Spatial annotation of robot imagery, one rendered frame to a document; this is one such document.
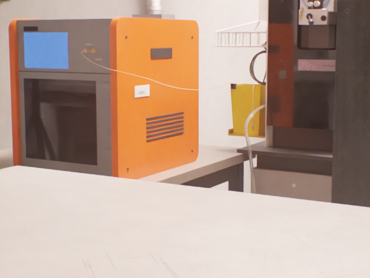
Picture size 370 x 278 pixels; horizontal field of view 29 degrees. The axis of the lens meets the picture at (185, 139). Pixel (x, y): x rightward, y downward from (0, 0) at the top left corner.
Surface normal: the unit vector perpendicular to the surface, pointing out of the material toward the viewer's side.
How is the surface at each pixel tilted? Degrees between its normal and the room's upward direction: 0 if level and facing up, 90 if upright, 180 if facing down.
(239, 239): 0
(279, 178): 90
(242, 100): 93
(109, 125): 90
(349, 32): 90
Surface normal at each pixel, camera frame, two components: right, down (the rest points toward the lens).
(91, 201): 0.00, -0.99
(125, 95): 0.86, 0.07
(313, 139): -0.50, 0.12
